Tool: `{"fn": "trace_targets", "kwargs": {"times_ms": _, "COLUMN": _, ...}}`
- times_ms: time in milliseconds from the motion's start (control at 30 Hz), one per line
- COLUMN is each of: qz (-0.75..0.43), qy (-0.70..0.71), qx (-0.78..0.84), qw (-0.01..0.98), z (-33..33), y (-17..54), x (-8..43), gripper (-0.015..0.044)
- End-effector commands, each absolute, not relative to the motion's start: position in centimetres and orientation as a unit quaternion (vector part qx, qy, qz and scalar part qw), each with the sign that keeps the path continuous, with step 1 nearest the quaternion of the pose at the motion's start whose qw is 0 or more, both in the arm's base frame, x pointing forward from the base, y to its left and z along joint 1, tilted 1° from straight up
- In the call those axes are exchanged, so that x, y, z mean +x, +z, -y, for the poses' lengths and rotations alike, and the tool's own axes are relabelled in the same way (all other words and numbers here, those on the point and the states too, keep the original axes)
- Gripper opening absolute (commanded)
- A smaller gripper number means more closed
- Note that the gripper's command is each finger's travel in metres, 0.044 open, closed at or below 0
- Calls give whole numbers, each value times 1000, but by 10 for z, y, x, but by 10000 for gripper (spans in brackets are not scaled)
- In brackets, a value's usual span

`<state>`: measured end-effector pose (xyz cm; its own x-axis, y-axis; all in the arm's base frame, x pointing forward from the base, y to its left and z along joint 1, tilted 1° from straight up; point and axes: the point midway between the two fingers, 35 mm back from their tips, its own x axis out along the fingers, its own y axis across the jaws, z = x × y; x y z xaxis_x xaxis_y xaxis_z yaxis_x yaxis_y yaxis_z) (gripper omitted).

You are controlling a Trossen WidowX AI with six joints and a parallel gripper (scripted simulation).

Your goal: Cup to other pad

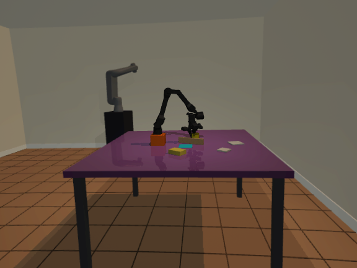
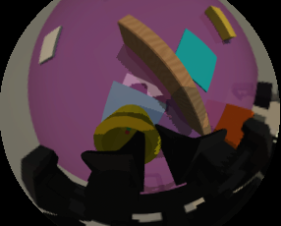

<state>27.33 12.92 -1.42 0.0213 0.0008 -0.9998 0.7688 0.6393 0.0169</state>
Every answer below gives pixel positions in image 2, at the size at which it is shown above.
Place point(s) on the tan wooden plank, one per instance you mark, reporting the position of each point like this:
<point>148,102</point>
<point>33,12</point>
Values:
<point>168,68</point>

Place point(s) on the beige flat square tile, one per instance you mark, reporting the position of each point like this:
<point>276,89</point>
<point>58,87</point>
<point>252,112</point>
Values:
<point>49,45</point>

